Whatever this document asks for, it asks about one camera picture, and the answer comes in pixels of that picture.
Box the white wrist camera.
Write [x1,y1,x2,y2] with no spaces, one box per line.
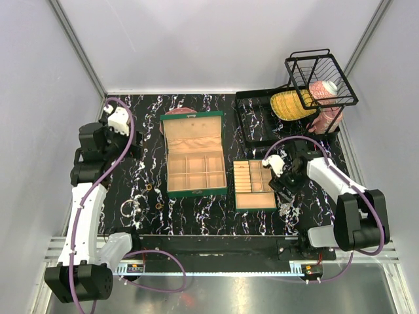
[262,154,285,177]
[103,105,130,136]

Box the green jewelry tray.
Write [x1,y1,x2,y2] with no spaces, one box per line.
[233,160,277,211]

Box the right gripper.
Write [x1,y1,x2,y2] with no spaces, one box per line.
[268,162,307,204]

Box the purple cable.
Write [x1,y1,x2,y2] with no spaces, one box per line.
[261,135,387,284]
[67,97,187,314]

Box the pink patterned cup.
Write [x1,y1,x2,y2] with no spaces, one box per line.
[308,107,343,134]

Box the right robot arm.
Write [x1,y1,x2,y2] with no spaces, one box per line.
[263,135,390,260]

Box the pink patterned bowl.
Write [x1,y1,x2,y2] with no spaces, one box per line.
[309,80,338,105]

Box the black dish rack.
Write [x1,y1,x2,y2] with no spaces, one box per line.
[235,48,358,149]

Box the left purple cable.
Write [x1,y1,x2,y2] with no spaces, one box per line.
[67,97,187,314]

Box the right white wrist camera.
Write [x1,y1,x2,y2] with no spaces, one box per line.
[262,154,285,177]

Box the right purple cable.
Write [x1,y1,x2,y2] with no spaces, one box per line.
[261,135,387,284]

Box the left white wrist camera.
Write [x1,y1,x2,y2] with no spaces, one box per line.
[103,105,130,136]

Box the green jewelry box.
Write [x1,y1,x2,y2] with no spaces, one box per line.
[160,111,227,198]

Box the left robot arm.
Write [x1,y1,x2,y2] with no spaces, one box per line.
[44,122,141,304]

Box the pearl bangle bracelet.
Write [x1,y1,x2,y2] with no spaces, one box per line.
[120,200,142,219]

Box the pink dotted dish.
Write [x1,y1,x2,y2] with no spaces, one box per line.
[165,107,196,115]

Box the yellow woven plate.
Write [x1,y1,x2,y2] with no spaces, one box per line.
[270,90,316,122]

